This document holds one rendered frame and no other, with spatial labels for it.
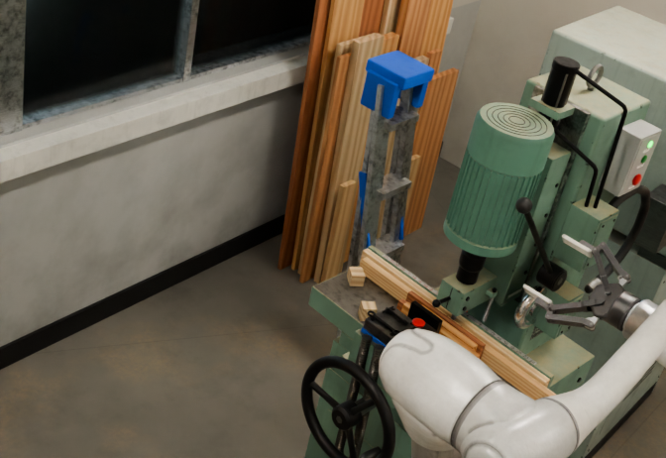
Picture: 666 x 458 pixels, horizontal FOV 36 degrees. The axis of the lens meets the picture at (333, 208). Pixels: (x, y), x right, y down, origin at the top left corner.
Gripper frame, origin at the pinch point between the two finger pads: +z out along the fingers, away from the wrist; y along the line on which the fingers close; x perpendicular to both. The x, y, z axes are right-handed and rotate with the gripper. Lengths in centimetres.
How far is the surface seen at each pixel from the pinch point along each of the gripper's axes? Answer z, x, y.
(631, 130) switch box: 8.6, -11.9, 41.4
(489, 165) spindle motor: 21.3, 8.2, 9.9
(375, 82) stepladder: 103, -56, 38
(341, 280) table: 54, -32, -23
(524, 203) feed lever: 8.4, 10.0, 5.7
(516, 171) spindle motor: 16.0, 6.6, 12.4
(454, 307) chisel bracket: 21.5, -24.8, -13.7
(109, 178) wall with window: 161, -57, -36
